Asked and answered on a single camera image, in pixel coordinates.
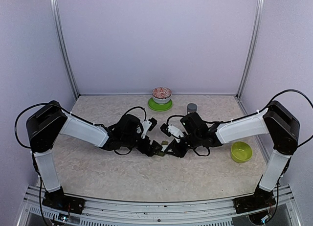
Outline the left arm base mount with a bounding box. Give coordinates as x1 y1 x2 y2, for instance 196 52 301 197
42 192 85 215

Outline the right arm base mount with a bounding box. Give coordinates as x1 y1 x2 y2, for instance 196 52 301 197
233 186 276 214

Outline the front aluminium rail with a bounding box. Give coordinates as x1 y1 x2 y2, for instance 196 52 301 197
23 184 301 226

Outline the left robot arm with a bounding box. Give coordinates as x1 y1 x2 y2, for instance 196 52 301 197
33 130 164 209

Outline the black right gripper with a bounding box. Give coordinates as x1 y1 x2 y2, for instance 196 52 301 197
164 132 201 158

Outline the left aluminium frame post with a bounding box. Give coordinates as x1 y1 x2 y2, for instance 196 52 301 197
50 0 80 100

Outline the red patterned white bowl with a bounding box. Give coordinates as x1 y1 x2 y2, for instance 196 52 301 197
152 87 172 104

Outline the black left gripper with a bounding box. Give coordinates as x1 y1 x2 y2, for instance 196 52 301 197
122 134 163 157

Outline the lime green bowl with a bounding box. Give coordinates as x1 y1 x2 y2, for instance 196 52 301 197
230 141 253 163

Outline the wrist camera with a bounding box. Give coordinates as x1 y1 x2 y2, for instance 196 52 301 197
137 117 157 139
160 123 184 139

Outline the amber bottle grey cap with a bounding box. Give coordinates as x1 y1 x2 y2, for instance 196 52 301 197
186 103 198 114

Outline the green plate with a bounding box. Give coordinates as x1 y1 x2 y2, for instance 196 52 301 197
148 97 173 112

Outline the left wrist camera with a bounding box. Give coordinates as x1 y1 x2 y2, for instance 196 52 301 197
137 117 157 139

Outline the aluminium frame post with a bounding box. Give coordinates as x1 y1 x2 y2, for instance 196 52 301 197
50 0 80 100
236 0 265 100

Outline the right aluminium frame post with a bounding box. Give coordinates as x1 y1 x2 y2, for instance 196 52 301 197
236 0 265 100

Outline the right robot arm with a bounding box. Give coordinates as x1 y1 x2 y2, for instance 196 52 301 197
160 98 312 208

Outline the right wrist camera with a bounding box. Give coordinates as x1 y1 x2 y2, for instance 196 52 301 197
160 123 184 139

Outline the green pill organizer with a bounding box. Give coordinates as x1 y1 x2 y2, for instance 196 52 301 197
157 140 169 157

